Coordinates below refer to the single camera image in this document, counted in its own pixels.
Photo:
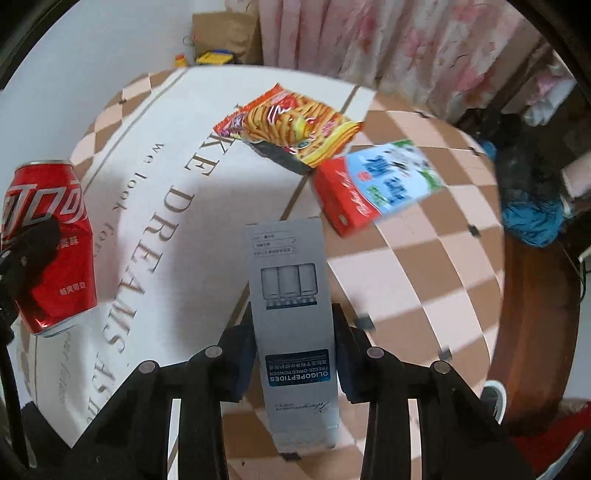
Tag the red cola can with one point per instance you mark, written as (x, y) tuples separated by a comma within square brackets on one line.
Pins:
[(39, 191)]

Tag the white skincare box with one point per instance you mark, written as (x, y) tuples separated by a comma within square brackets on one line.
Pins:
[(295, 338)]

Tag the red blue milk carton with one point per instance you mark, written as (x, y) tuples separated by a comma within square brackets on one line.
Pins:
[(359, 188)]

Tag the pink floral curtain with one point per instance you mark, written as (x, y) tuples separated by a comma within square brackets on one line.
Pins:
[(448, 56)]

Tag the brown paper bag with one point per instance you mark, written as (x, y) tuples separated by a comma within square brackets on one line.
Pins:
[(235, 33)]

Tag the blue and black clothes pile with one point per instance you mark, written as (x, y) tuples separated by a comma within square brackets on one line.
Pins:
[(527, 165)]

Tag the red bed sheet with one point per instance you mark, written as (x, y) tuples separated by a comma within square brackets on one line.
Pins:
[(546, 449)]

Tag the checkered printed tablecloth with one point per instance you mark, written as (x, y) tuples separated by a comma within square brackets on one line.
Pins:
[(193, 229)]

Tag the orange fries snack bag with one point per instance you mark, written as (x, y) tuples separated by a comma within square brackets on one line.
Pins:
[(291, 129)]

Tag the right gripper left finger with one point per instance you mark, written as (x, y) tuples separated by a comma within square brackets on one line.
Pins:
[(128, 439)]

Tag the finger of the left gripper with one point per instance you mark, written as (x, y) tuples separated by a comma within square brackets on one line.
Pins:
[(22, 264)]

